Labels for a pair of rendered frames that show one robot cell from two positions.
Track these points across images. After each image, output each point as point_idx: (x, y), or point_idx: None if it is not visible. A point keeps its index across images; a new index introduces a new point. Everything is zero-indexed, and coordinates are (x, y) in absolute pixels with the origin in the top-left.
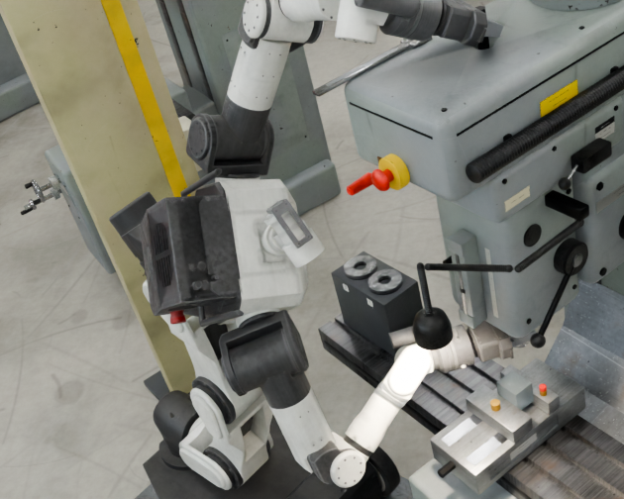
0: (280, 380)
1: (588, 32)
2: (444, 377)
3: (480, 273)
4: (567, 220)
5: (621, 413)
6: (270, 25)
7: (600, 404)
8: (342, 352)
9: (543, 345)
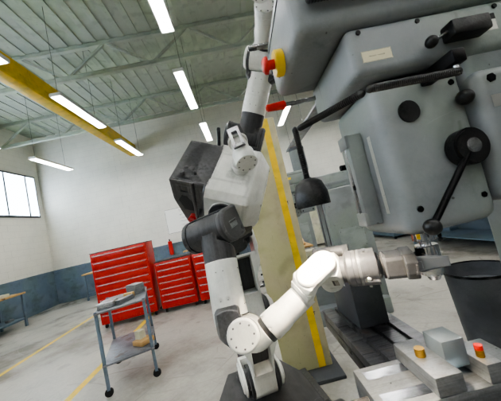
0: (208, 239)
1: None
2: (392, 346)
3: (370, 171)
4: (455, 112)
5: None
6: (250, 52)
7: None
8: (331, 325)
9: (438, 228)
